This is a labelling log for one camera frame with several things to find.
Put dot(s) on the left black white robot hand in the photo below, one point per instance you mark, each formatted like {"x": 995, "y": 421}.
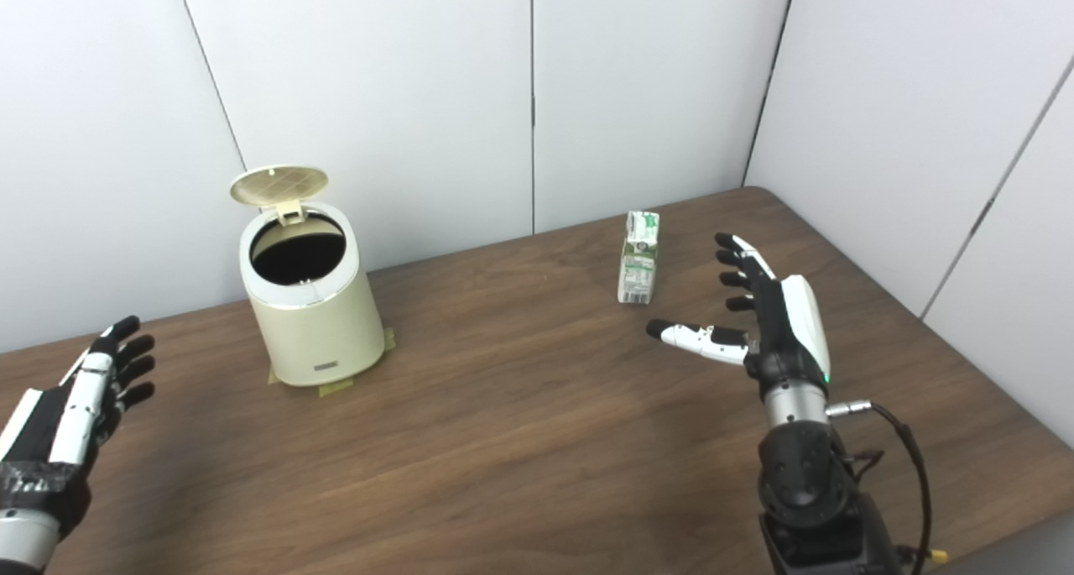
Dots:
{"x": 50, "y": 441}

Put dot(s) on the cream-colored round bin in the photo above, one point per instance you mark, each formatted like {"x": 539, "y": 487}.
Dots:
{"x": 323, "y": 331}

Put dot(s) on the cream round bin lid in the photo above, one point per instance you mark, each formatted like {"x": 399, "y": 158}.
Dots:
{"x": 277, "y": 185}

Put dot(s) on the green white milk carton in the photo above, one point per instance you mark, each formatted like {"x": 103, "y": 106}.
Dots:
{"x": 638, "y": 260}

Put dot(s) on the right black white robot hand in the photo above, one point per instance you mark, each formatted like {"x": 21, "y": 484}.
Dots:
{"x": 789, "y": 340}

